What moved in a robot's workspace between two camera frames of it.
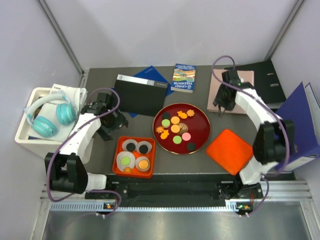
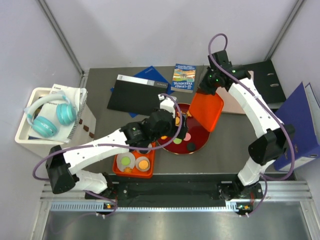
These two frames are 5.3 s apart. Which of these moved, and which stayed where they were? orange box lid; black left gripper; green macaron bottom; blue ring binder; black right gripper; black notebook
Moved: orange box lid; black right gripper; black left gripper
Stayed: black notebook; green macaron bottom; blue ring binder
